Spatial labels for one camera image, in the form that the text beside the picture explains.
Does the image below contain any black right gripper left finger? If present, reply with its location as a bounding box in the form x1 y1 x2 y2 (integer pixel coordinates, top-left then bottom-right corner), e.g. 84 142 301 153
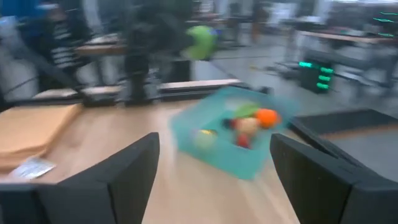
37 133 160 224

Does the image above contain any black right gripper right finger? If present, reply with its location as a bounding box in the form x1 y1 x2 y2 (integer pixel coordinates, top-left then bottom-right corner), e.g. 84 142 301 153
270 134 398 224

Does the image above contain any textured orange toy tangerine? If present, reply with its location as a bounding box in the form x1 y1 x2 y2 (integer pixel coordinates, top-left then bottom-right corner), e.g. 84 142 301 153
255 108 282 129

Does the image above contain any yellow toy lemon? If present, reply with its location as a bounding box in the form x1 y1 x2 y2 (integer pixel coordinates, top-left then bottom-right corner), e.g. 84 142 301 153
192 129 218 149

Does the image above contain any pink toy raspberry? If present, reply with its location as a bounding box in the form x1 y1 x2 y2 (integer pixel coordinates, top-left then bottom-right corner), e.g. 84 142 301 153
236 133 252 149

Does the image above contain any tan toy potato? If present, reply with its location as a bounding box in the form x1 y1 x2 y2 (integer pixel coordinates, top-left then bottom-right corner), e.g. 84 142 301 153
236 117 261 136

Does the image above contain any small black toy blackberry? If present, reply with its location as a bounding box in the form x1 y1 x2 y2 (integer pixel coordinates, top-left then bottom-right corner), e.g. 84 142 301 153
222 118 237 130

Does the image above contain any white paper tag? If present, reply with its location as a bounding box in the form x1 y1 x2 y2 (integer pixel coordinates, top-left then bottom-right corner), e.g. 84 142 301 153
7 157 57 181

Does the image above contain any teal translucent plastic container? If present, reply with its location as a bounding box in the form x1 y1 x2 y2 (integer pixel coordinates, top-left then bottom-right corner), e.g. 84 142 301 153
169 86 299 181

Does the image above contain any folded yellow cloth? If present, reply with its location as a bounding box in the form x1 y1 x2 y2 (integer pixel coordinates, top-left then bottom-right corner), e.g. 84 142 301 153
0 103 84 172

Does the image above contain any black device with green lights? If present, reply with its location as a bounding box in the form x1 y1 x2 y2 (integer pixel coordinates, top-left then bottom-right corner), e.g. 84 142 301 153
298 58 336 94

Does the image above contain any person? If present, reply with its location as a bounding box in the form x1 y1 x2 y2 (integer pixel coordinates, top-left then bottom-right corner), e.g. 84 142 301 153
40 4 85 71

